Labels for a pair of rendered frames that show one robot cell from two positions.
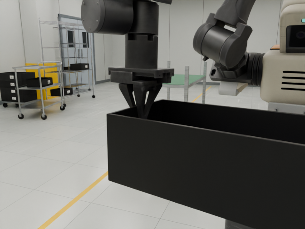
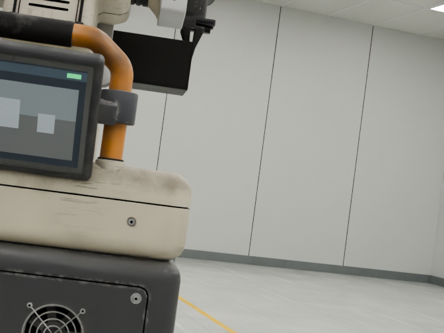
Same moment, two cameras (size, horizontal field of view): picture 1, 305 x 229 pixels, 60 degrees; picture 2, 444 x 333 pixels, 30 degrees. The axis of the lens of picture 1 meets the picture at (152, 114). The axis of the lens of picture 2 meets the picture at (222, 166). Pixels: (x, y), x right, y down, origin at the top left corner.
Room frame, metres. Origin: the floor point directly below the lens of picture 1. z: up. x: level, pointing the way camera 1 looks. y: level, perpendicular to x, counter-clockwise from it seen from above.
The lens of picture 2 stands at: (2.09, -1.10, 0.80)
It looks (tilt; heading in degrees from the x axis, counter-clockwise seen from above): 2 degrees up; 142
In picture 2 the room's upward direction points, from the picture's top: 7 degrees clockwise
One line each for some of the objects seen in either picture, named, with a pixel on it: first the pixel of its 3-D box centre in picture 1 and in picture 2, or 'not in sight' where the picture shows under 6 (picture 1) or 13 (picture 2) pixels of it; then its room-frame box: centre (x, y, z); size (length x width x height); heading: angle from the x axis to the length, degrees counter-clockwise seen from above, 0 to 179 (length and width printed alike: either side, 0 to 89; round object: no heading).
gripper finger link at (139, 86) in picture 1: (136, 97); (194, 41); (0.47, 0.03, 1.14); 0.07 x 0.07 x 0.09; 58
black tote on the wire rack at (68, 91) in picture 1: (61, 91); not in sight; (6.01, 2.08, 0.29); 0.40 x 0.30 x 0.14; 159
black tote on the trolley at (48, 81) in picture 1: (40, 82); not in sight; (5.01, 2.13, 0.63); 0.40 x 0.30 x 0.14; 174
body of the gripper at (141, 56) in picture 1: (141, 57); (194, 11); (0.47, 0.02, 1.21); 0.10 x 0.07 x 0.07; 58
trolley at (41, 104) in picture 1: (41, 88); not in sight; (5.05, 2.13, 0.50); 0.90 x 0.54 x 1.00; 174
